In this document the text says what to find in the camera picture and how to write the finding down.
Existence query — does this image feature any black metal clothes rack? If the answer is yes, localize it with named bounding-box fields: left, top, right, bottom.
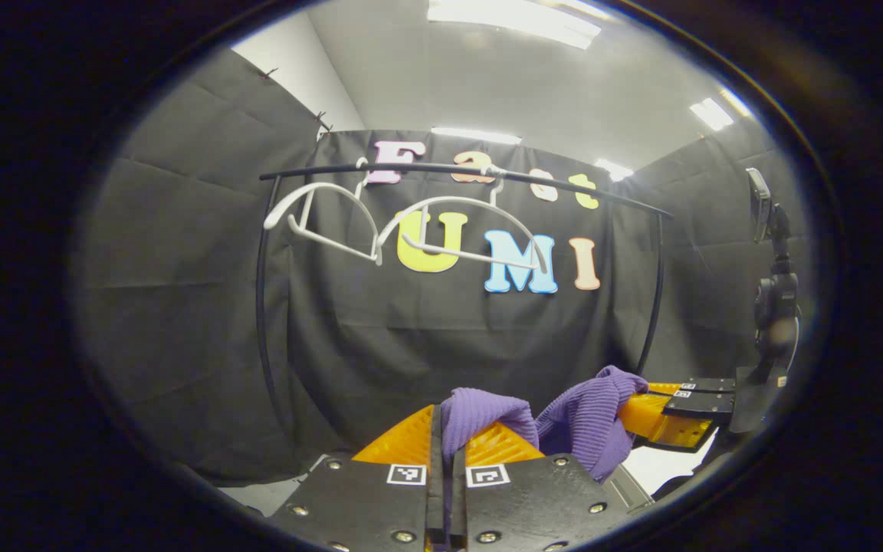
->
left=255, top=161, right=674, bottom=434

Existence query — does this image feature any purple knit cardigan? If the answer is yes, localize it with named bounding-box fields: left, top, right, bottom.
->
left=438, top=365, right=651, bottom=537

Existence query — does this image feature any large ceiling light panel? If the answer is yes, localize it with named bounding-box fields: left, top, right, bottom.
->
left=426, top=0, right=602, bottom=51

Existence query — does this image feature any black backdrop cloth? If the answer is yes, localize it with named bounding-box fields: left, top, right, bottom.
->
left=70, top=46, right=818, bottom=488

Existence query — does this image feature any small ceiling light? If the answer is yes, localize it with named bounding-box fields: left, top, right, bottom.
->
left=689, top=97, right=735, bottom=132
left=593, top=158, right=635, bottom=183
left=720, top=87, right=753, bottom=118

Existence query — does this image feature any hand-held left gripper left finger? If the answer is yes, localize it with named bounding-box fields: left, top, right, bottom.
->
left=268, top=404, right=447, bottom=552

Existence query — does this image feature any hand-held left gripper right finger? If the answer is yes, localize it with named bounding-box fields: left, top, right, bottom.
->
left=448, top=420, right=635, bottom=552

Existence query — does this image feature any white plastic clothes hanger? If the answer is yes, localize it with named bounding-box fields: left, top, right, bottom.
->
left=263, top=157, right=382, bottom=266
left=376, top=165, right=550, bottom=275

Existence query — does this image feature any long ceiling light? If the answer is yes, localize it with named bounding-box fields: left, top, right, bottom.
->
left=432, top=126, right=524, bottom=146

